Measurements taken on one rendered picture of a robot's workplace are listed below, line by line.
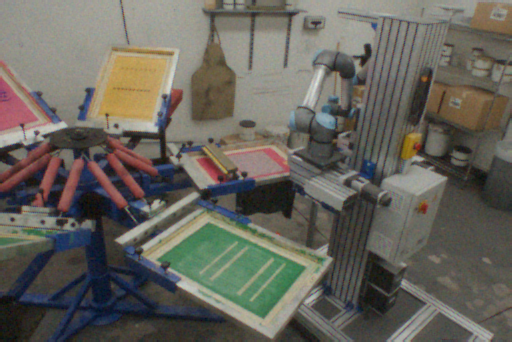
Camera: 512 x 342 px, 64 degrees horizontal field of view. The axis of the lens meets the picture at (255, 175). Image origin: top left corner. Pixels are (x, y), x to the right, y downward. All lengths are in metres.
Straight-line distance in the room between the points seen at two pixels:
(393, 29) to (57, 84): 3.22
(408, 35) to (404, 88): 0.25
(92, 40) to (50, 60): 0.42
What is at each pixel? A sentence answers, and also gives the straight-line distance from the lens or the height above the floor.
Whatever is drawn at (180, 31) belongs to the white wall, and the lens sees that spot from 4.57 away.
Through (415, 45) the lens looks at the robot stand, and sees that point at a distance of 2.17.
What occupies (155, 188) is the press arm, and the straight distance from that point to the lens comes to 2.68.
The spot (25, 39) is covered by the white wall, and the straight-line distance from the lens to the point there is 4.36.
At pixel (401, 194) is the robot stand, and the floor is 1.20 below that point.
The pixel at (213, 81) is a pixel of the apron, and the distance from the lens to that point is 4.76.
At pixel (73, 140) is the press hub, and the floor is 1.31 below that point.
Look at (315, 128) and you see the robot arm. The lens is 2.34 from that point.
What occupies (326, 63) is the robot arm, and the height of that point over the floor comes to 1.73.
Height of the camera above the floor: 2.25
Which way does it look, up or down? 28 degrees down
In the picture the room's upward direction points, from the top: 4 degrees clockwise
